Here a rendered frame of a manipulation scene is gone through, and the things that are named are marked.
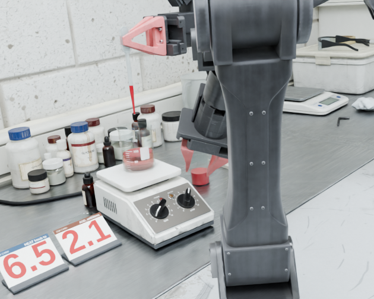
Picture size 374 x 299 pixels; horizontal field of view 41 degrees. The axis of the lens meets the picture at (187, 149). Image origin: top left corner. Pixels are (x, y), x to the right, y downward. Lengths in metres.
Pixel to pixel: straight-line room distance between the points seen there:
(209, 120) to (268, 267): 0.28
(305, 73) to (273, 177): 1.45
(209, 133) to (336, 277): 0.27
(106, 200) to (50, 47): 0.54
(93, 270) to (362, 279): 0.39
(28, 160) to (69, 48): 0.35
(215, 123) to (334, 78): 1.16
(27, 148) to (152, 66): 0.54
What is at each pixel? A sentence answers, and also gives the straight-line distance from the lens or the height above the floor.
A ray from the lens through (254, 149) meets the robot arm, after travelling 0.45.
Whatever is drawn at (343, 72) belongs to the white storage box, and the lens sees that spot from 1.83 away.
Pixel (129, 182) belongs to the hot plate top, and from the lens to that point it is 0.87.
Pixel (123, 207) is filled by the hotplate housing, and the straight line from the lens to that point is 0.87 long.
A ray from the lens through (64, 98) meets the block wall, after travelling 1.36.
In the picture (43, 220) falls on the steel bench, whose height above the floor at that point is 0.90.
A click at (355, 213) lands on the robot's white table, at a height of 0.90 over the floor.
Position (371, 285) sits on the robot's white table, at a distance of 0.74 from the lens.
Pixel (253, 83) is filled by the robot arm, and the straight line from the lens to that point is 0.42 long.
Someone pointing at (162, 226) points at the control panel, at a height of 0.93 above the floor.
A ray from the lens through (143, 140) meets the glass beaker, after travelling 0.89.
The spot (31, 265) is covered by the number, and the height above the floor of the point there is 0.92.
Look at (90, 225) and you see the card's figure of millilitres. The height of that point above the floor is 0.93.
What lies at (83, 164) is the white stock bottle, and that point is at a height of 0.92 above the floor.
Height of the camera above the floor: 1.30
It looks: 18 degrees down
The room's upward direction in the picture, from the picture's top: 5 degrees counter-clockwise
